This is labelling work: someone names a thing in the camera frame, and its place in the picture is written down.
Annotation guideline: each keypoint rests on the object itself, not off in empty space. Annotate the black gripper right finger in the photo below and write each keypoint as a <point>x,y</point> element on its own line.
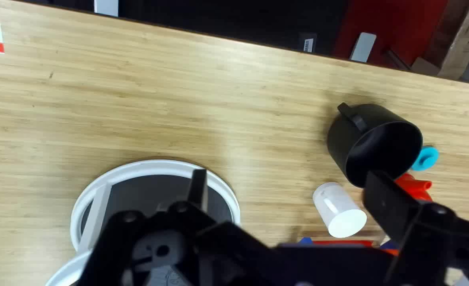
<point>435,248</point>

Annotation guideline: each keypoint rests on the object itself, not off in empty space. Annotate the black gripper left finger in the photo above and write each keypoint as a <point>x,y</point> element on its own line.
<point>139,264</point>

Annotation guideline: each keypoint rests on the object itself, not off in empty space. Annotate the white two-tier round stand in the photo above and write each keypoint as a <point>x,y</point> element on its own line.
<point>155,165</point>

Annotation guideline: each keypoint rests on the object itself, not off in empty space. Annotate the white mug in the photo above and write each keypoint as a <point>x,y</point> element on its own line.
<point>335,203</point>

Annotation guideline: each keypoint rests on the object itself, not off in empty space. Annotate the teal round lid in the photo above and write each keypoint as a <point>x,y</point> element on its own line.
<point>427,157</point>

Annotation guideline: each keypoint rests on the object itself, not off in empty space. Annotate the light wooden plank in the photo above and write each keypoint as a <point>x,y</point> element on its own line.
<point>465,40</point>

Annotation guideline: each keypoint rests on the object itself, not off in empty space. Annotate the grey metal plate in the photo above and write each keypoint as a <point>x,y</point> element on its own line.
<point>108,6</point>
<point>363,46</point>

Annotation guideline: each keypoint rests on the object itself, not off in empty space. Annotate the red panel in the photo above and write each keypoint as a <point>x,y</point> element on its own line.
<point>398,26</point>

